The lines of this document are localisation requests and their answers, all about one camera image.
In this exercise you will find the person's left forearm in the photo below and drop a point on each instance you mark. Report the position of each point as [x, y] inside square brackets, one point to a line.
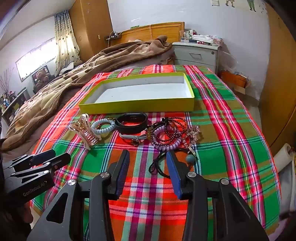
[11, 220]

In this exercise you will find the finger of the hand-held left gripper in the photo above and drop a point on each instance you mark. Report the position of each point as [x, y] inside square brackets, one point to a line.
[44, 154]
[60, 160]

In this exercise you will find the wooden headboard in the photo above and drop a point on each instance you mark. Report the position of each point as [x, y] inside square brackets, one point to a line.
[161, 30]

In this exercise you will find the grey nightstand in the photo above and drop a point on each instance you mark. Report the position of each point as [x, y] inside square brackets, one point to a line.
[196, 55]

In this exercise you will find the clear drinking glass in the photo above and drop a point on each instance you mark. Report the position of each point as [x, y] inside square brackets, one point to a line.
[184, 36]

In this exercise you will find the orange box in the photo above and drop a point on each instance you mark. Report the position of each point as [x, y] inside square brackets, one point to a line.
[233, 80]

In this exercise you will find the yellow-green cardboard box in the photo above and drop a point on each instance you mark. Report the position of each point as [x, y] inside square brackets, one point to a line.
[138, 92]

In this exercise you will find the window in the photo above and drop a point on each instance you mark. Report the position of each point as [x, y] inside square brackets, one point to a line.
[34, 60]

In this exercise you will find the rhinestone hair clip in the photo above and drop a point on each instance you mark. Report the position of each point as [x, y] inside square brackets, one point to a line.
[192, 134]

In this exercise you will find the rose gold hair claw clip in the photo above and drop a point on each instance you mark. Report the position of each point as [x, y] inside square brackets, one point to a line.
[83, 132]

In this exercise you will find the tall wooden wardrobe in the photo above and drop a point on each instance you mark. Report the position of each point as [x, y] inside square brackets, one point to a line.
[92, 27]

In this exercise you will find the dotted curtain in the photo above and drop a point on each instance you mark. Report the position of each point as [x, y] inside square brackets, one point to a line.
[66, 46]

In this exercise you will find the brown patterned blanket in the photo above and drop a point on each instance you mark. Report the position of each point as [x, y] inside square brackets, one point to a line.
[57, 92]

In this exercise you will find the cluttered low shelf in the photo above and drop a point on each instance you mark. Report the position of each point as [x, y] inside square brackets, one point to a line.
[11, 106]

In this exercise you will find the wooden closet door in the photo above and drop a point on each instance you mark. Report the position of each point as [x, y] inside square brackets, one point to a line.
[282, 92]

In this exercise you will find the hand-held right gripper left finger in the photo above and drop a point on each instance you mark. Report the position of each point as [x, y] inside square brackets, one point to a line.
[123, 171]

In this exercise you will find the plaid cloth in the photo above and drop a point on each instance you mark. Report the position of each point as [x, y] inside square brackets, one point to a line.
[143, 208]

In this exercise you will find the black hair band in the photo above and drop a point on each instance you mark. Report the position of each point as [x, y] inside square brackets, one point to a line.
[122, 127]

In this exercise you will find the brown teddy bear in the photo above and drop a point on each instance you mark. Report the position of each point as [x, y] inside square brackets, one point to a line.
[41, 75]

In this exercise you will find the cartoon wall stickers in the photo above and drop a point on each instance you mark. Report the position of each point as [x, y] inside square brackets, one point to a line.
[252, 4]

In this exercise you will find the cluster of toiletries and packets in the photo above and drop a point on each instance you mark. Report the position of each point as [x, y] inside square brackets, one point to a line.
[203, 38]

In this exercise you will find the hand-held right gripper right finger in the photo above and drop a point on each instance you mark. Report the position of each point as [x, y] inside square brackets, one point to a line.
[174, 176]

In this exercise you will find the white paper roll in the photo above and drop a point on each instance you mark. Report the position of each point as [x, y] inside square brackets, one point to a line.
[283, 157]

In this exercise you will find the power strip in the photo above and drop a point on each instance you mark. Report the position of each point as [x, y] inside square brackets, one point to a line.
[113, 36]

